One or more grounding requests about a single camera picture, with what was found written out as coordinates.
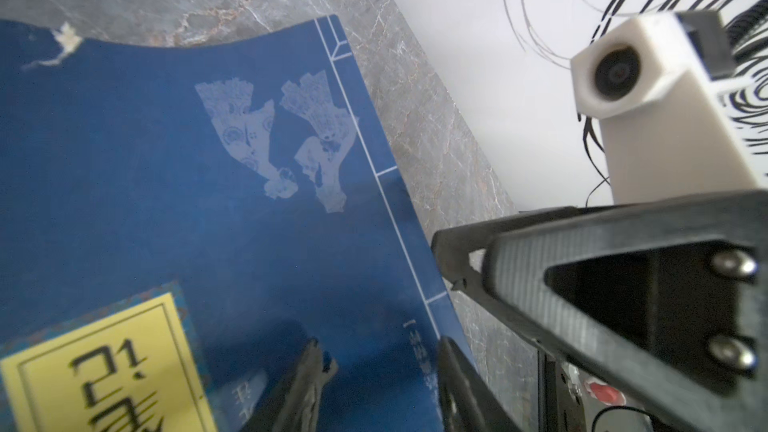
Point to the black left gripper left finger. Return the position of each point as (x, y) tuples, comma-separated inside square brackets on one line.
[(294, 403)]

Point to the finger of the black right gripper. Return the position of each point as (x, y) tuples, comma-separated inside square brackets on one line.
[(459, 251), (665, 301)]

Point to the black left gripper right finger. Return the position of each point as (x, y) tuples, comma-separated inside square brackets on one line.
[(466, 403)]

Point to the blue book yellow label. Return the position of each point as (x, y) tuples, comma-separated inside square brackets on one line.
[(180, 227)]

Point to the pink toy right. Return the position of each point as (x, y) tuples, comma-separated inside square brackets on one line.
[(604, 393)]

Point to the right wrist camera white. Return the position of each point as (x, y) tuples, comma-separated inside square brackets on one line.
[(655, 84)]

